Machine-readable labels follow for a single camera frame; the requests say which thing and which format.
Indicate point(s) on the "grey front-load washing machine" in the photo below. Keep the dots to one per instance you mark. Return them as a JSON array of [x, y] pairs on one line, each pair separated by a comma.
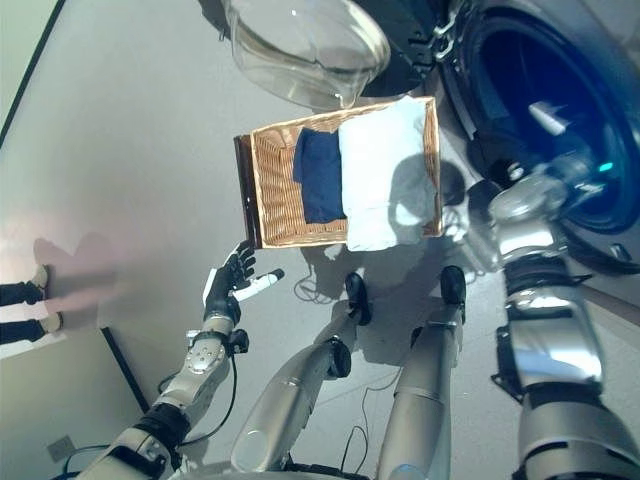
[[462, 90]]

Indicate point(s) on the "grey robot torso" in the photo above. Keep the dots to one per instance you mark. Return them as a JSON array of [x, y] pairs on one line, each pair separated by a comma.
[[210, 474]]

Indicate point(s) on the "white appliance cabinet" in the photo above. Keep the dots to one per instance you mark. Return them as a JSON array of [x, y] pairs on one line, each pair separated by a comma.
[[615, 300]]

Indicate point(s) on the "silver left robot leg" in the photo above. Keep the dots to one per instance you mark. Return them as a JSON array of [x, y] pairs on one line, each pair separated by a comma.
[[285, 400]]

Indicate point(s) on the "white panel black edge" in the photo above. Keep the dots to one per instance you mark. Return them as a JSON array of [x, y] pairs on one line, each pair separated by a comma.
[[60, 395]]

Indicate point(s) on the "white garment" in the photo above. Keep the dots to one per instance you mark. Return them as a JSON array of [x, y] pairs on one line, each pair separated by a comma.
[[380, 165]]

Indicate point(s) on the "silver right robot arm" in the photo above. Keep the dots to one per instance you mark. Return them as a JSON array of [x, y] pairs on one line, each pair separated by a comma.
[[550, 360]]

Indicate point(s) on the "brown acrylic stand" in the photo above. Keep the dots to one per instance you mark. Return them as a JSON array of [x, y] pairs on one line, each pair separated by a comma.
[[247, 200]]

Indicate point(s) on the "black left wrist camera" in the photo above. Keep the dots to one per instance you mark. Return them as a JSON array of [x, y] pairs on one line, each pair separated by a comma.
[[239, 341]]

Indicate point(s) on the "wicker laundry basket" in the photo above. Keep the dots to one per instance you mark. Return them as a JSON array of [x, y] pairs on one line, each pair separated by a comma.
[[275, 200]]

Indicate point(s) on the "round glass washer door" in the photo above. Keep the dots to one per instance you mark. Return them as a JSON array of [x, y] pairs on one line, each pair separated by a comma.
[[310, 45]]

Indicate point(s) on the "grey wall socket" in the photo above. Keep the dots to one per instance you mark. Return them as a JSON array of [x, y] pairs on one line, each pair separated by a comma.
[[60, 447]]

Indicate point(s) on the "silver right robot leg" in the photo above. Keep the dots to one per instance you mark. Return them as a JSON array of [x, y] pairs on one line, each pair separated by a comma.
[[425, 380]]

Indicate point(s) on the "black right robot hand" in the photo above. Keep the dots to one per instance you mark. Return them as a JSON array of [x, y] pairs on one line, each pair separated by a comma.
[[575, 155]]

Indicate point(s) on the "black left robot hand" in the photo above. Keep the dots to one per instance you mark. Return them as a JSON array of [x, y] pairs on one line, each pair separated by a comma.
[[227, 285]]

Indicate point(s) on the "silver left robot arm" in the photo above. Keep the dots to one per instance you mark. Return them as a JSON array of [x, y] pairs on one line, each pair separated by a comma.
[[200, 365]]

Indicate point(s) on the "blue garment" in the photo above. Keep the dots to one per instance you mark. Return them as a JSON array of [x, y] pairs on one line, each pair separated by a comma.
[[320, 175]]

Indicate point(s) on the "silver robot leg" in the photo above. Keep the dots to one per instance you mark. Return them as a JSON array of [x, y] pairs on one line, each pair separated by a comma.
[[285, 400], [425, 380]]

